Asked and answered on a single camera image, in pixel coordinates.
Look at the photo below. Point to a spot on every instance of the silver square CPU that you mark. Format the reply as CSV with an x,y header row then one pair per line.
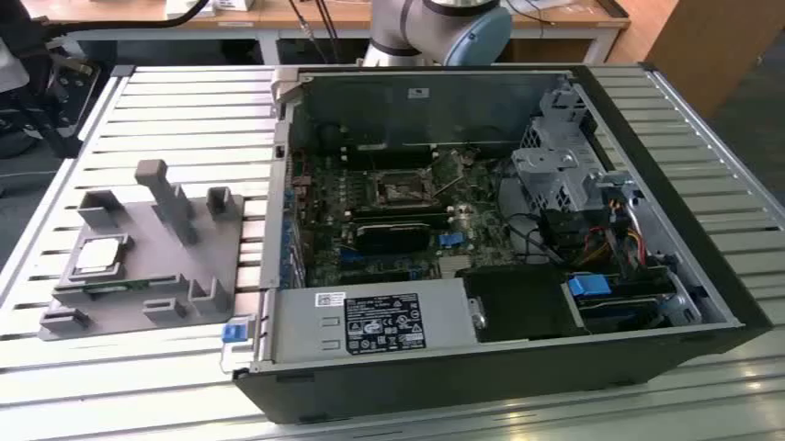
x,y
98,255

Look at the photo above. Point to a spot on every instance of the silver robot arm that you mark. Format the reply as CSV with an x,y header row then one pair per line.
x,y
429,32

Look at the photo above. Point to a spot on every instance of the black RAM slot bank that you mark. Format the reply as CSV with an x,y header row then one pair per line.
x,y
398,217
393,156

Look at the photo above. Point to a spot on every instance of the CPU socket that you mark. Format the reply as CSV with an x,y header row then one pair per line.
x,y
405,193

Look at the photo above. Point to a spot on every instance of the wooden desk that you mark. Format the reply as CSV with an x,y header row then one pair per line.
x,y
246,20

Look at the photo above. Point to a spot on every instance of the beige case release latch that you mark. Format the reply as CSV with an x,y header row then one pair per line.
x,y
285,87

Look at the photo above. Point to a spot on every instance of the grey parts rack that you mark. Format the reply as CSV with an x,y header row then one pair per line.
x,y
147,257

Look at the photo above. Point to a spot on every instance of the green RAM stick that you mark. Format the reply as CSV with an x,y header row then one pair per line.
x,y
116,287

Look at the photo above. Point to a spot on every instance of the blue case latch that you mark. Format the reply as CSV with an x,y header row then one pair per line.
x,y
237,333

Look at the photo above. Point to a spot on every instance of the silver power supply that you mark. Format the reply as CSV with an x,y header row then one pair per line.
x,y
301,321

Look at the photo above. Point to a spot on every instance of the blue board connector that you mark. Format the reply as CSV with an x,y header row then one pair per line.
x,y
451,240

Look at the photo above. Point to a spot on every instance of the green motherboard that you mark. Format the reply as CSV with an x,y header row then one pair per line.
x,y
478,220

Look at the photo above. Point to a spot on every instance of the silver chipset heat sink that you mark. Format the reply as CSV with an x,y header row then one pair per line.
x,y
455,266

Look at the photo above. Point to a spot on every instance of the silver disk bay cage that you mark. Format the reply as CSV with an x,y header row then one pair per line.
x,y
552,184

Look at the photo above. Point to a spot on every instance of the black plastic bay cover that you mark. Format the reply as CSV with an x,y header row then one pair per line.
x,y
521,303

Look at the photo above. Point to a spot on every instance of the black PC case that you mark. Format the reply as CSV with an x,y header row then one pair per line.
x,y
429,395

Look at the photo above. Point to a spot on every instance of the blue disk carrier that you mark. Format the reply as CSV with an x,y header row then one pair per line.
x,y
589,287

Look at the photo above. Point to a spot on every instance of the wooden cabinet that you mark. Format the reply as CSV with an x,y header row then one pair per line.
x,y
712,46

